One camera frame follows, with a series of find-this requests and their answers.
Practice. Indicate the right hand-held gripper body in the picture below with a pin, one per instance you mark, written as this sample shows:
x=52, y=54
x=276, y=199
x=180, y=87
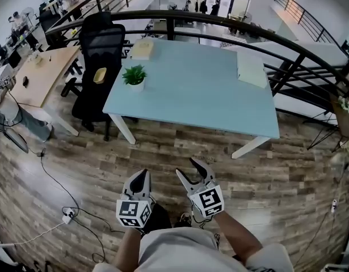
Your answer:
x=208, y=200

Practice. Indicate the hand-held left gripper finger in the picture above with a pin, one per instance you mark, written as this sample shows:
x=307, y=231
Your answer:
x=129, y=186
x=146, y=186

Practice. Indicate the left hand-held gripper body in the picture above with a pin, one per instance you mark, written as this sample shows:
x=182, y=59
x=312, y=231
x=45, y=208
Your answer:
x=131, y=212

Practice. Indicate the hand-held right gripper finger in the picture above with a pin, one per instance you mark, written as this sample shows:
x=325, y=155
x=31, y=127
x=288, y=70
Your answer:
x=207, y=173
x=187, y=183

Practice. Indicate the green plant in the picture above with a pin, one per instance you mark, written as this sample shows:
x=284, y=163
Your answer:
x=134, y=76

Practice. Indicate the person's right forearm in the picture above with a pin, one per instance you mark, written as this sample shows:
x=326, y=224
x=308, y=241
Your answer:
x=236, y=237

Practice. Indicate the person's left forearm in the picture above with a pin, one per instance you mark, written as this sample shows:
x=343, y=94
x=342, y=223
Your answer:
x=128, y=245

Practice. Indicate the person's black trousers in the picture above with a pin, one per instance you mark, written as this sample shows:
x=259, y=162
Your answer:
x=158, y=217

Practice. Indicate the person's shoe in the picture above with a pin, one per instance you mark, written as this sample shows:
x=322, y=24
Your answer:
x=183, y=219

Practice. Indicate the white table leg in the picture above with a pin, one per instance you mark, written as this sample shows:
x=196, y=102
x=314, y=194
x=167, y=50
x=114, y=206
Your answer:
x=249, y=147
x=123, y=130

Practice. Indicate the person's grey shirt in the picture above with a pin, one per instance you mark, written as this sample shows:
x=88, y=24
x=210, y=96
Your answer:
x=180, y=251

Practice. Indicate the white flat box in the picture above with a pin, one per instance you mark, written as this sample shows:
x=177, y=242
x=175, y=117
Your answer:
x=251, y=68

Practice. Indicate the yellow plastic tray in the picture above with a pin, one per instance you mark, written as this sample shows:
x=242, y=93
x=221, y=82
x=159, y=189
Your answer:
x=100, y=75

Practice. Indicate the slim white power strip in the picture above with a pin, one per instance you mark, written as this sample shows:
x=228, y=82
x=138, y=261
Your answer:
x=334, y=205

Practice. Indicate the beige book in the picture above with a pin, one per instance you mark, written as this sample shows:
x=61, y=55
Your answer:
x=142, y=49

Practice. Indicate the light wooden desk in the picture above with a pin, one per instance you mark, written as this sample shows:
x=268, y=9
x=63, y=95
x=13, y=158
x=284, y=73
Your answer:
x=46, y=69

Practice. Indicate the black office chair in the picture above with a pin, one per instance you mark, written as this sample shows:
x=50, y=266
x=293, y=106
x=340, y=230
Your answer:
x=101, y=44

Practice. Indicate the dark wooden stand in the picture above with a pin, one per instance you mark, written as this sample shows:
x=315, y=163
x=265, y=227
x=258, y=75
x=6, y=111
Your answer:
x=344, y=123

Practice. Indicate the black computer mouse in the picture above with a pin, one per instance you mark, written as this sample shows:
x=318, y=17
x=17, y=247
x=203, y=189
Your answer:
x=25, y=81

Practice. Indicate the white flowers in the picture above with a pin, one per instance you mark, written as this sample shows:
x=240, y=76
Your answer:
x=345, y=104

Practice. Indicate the light blue table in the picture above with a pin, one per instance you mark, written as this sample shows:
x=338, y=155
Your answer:
x=191, y=15

